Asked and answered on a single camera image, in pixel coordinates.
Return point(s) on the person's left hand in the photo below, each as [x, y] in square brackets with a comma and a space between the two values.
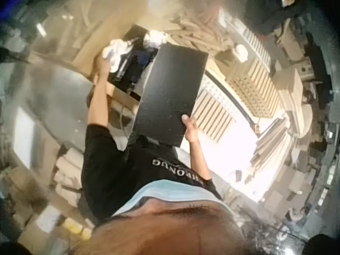
[102, 67]

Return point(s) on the person's right hand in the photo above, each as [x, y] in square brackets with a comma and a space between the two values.
[191, 130]

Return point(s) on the black box lid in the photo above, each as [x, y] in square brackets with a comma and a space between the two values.
[170, 93]

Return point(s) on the dark clothing bundle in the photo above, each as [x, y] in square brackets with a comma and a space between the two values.
[134, 65]

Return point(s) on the open cardboard box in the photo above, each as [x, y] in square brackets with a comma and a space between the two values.
[125, 93]

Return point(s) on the grey round table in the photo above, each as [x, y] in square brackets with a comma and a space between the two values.
[55, 106]

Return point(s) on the heap of cardboard pieces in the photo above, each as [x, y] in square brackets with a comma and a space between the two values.
[199, 29]

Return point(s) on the white paper sheet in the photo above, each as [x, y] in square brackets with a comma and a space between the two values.
[24, 135]

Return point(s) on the stack of cardboard cartons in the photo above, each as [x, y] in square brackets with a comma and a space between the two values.
[69, 172]

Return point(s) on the white cup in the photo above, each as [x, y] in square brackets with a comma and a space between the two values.
[241, 52]

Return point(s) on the rack of wooden slats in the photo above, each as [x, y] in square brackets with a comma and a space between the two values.
[244, 95]

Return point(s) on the stack of wooden boards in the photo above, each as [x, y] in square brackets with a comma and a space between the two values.
[271, 146]

